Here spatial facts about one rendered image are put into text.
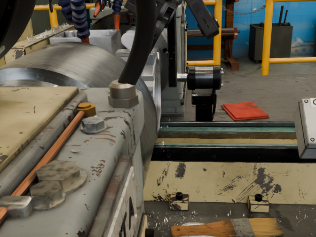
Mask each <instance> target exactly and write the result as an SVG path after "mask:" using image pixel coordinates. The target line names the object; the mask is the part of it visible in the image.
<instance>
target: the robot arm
mask: <svg viewBox="0 0 316 237"><path fill-rule="evenodd" d="M182 2H183V0H156V8H157V20H156V29H155V35H154V39H153V43H152V47H151V50H150V54H151V52H152V50H153V48H154V46H155V44H156V42H157V41H158V39H159V37H160V35H161V33H162V31H163V30H164V28H167V26H168V25H169V23H170V21H171V19H172V17H173V15H174V14H175V12H176V10H177V8H178V6H179V5H180V4H182ZM185 2H186V3H187V5H188V7H189V9H190V10H191V12H192V14H193V16H194V17H195V19H196V21H197V23H198V24H197V26H198V28H199V31H200V32H201V33H202V35H203V36H206V38H207V39H208V40H209V39H211V38H213V37H214V36H216V35H218V34H219V27H220V26H219V24H218V20H217V19H216V18H215V17H214V15H213V14H212V15H211V14H210V12H209V10H208V8H207V7H206V5H205V3H204V1H203V0H185ZM124 7H125V8H126V9H128V10H130V11H132V12H133V15H135V16H136V9H135V2H134V0H127V2H126V4H125V6H124ZM134 35H135V31H132V30H129V31H127V32H126V33H125V34H123V36H122V38H121V42H122V44H123V45H124V46H125V47H126V48H127V49H128V50H129V51H131V48H132V44H133V41H134ZM150 54H149V55H150Z"/></svg>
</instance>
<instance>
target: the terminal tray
mask: <svg viewBox="0 0 316 237"><path fill-rule="evenodd" d="M49 41H50V44H53V43H58V42H68V41H72V42H81V39H80V38H78V37H77V30H75V31H63V32H62V33H60V34H57V35H55V36H53V37H51V38H49ZM89 42H90V44H92V45H96V46H99V47H102V48H104V49H107V50H109V51H111V52H112V53H114V54H116V51H117V50H118V49H121V34H120V29H115V30H90V36H89Z"/></svg>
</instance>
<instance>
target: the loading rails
mask: <svg viewBox="0 0 316 237"><path fill-rule="evenodd" d="M164 126H165V127H164ZM167 126H168V128H167ZM161 127H162V128H161ZM163 141H164V143H163ZM156 142H157V145H156ZM160 142H161V143H160ZM162 144H163V145H162ZM143 195H144V201H169V209H170V210H184V211H187V210H189V202H220V203H247V204H248V209H249V212H257V213H269V208H270V204H299V205H316V158H300V157H299V151H298V144H297V137H296V130H295V123H294V121H160V129H159V133H158V138H157V139H156V140H155V145H154V149H153V153H152V156H151V161H150V166H149V169H148V173H147V178H146V182H145V185H144V189H143Z"/></svg>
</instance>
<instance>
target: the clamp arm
mask: <svg viewBox="0 0 316 237"><path fill-rule="evenodd" d="M167 49H168V51H166V58H168V85H169V87H177V84H178V82H180V80H178V81H177V79H180V77H177V75H180V74H178V72H177V38H176V12H175V14H174V15H173V17H172V19H171V21H170V23H169V25H168V26H167Z"/></svg>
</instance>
